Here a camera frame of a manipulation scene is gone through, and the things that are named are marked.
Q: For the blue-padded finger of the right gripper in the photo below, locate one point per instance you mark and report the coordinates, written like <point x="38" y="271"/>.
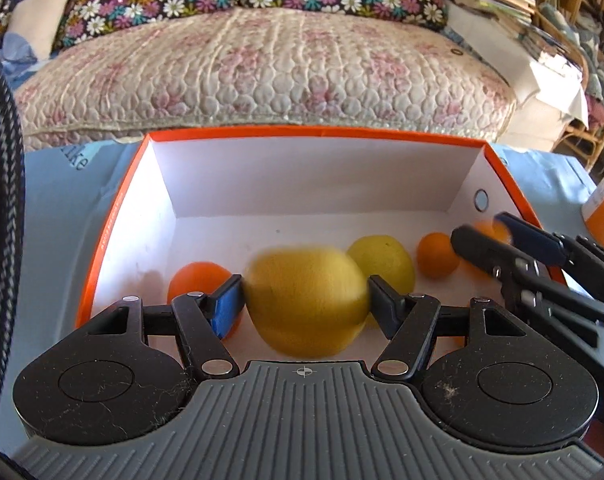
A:
<point x="579" y="257"/>

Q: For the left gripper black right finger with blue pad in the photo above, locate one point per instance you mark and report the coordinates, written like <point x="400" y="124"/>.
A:
<point x="480" y="373"/>

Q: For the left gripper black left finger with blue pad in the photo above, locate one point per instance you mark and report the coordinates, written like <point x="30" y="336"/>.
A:
<point x="130" y="369"/>

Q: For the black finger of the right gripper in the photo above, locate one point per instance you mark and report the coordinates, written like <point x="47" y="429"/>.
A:
<point x="554" y="309"/>

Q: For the large orange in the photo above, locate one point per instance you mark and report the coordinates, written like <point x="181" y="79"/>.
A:
<point x="206" y="277"/>
<point x="436" y="258"/>

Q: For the yellow pear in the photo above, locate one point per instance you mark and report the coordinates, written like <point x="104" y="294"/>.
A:
<point x="308" y="302"/>
<point x="385" y="275"/>

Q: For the yellow pear front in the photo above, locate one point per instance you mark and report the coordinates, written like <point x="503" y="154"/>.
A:
<point x="308" y="302"/>

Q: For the orange cardboard box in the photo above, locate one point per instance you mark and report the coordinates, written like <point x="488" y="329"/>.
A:
<point x="225" y="194"/>

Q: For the quilted sofa cover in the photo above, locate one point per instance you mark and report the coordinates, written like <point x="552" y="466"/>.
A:
<point x="258" y="68"/>

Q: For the blue plaid cloth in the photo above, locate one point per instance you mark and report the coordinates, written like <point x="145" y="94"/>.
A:
<point x="18" y="61"/>

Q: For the white pillow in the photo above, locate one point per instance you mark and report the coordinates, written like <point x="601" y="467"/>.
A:
<point x="37" y="22"/>

